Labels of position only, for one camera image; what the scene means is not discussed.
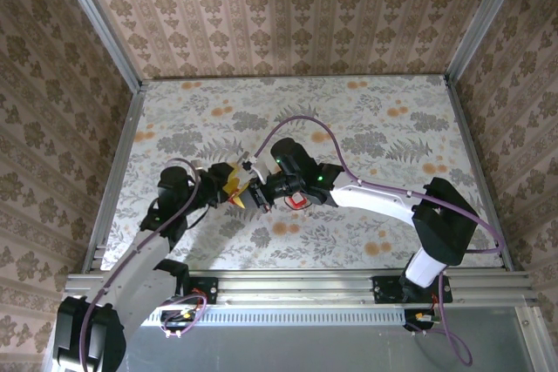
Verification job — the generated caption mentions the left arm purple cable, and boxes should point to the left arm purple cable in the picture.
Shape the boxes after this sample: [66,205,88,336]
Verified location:
[78,157,207,372]

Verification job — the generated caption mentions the grey metal panel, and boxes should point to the grey metal panel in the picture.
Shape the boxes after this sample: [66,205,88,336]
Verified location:
[121,323,536,372]

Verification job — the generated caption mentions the grey slotted cable duct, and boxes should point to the grey slotted cable duct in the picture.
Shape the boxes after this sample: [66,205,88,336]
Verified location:
[141,305,409,327]

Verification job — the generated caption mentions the aluminium corner post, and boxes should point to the aluminium corner post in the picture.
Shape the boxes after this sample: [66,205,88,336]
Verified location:
[50,0,146,92]
[446,0,531,84]

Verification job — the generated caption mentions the aluminium lower frame bar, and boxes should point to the aluminium lower frame bar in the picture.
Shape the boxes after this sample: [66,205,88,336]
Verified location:
[514,304,558,372]

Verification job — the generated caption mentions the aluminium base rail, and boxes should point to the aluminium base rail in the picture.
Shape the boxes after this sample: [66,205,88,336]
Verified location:
[65,269,540,307]

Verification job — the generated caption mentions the aluminium side rail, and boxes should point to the aluminium side rail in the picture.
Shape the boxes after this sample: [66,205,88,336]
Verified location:
[444,75,515,271]
[82,82,147,273]

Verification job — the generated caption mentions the black connector bracket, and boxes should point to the black connector bracket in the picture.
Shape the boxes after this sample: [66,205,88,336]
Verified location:
[159,308,202,333]
[403,308,439,333]

